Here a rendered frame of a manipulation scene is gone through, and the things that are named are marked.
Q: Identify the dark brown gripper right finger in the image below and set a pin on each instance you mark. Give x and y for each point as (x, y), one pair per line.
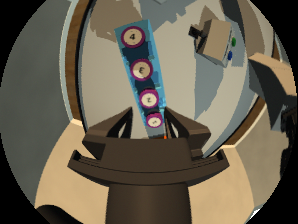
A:
(196, 133)

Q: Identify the magenta screw cap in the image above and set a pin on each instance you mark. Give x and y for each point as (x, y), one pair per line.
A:
(141, 69)

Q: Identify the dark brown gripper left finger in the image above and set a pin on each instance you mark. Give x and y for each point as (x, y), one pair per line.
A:
(111, 126)

